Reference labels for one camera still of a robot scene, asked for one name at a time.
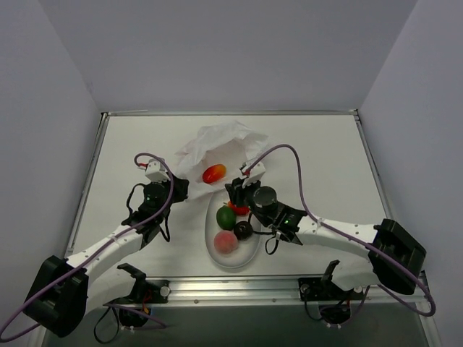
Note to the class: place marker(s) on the pink fake fruit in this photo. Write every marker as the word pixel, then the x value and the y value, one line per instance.
pixel 225 242

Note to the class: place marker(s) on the white oval plate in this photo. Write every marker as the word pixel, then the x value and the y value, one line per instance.
pixel 245 251

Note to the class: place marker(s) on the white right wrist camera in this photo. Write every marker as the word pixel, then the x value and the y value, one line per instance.
pixel 251 172

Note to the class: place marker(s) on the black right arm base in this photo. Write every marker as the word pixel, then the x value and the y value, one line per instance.
pixel 325 302

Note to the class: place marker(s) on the green fake lime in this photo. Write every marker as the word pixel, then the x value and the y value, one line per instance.
pixel 226 218

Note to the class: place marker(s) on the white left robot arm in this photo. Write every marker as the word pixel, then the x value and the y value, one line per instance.
pixel 65 290

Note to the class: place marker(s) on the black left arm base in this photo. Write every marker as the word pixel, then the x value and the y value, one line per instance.
pixel 133 310

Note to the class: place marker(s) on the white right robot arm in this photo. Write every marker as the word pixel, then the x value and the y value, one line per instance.
pixel 391 256

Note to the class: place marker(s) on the dark purple fake plum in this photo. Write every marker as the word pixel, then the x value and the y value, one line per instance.
pixel 243 230

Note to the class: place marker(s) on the red orange fake mango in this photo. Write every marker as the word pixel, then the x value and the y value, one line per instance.
pixel 214 173

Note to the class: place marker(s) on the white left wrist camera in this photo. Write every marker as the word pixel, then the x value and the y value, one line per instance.
pixel 156 172

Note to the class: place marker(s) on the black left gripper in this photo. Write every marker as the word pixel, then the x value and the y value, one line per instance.
pixel 180 188

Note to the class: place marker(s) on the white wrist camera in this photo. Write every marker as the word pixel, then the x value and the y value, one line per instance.
pixel 156 172
pixel 251 172

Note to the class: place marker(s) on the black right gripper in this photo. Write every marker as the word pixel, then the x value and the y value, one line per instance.
pixel 236 192

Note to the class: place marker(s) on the aluminium front rail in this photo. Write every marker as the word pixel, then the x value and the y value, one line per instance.
pixel 232 291

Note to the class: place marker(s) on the red fake fruit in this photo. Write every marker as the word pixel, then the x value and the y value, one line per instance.
pixel 240 211

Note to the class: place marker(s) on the white plastic bag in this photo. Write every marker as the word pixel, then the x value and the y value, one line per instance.
pixel 231 144

